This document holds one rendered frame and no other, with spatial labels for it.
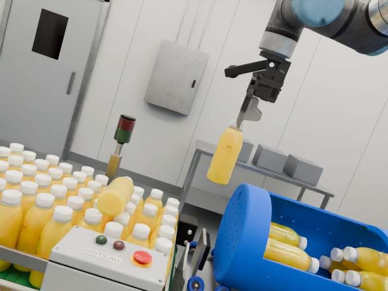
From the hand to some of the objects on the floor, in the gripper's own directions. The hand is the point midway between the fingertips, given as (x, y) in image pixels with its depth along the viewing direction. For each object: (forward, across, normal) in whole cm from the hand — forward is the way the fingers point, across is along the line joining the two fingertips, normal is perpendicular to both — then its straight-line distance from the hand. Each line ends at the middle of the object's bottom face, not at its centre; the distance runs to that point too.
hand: (238, 122), depth 85 cm
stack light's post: (+142, +5, +37) cm, 147 cm away
